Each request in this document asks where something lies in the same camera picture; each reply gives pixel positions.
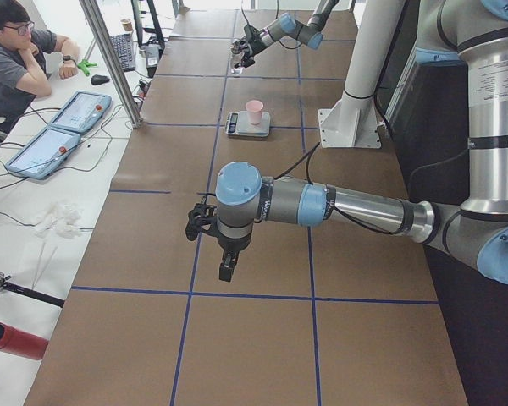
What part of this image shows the black computer mouse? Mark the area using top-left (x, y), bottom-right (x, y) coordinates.
top-left (91, 74), bottom-right (110, 85)

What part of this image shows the aluminium frame post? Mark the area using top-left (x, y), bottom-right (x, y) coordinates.
top-left (80, 0), bottom-right (143, 129)

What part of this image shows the red cylinder bottle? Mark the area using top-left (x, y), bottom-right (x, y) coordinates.
top-left (0, 322), bottom-right (48, 360)

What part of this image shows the black keyboard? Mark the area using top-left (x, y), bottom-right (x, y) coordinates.
top-left (109, 34), bottom-right (136, 72)

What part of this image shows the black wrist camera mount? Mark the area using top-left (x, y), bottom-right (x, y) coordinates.
top-left (185, 202), bottom-right (218, 241)
top-left (244, 24), bottom-right (258, 39)

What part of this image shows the lower teach pendant tablet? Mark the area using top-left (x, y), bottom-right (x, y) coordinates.
top-left (4, 126), bottom-right (80, 180)

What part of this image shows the teach pendant tablet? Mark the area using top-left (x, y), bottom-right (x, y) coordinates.
top-left (49, 91), bottom-right (112, 135)
top-left (4, 126), bottom-right (80, 180)

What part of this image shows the crumpled white tissue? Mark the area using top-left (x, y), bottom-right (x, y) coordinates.
top-left (33, 201), bottom-right (81, 239)

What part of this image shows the silver digital kitchen scale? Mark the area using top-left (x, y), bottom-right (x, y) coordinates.
top-left (224, 111), bottom-right (271, 138)

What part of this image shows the black camera cable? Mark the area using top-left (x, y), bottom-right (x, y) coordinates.
top-left (270, 141), bottom-right (407, 236)
top-left (239, 0), bottom-right (280, 30)

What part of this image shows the clear glass sauce bottle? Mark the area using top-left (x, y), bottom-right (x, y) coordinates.
top-left (229, 39), bottom-right (244, 76)

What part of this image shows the seated person grey shirt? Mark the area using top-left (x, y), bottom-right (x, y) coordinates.
top-left (0, 0), bottom-right (80, 134)

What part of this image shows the green toy object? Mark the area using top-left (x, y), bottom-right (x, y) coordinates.
top-left (77, 59), bottom-right (97, 77)

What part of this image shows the pink plastic cup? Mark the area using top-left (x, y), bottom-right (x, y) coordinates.
top-left (245, 100), bottom-right (264, 125)

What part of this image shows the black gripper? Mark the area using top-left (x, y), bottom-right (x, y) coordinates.
top-left (217, 232), bottom-right (251, 282)
top-left (230, 31), bottom-right (268, 69)

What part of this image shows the upper teach pendant tablet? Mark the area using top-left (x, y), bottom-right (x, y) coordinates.
top-left (49, 91), bottom-right (112, 135)

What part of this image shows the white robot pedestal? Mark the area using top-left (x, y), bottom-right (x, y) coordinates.
top-left (319, 1), bottom-right (393, 149)

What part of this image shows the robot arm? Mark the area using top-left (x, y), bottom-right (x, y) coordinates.
top-left (230, 0), bottom-right (338, 75)
top-left (202, 1), bottom-right (508, 285)

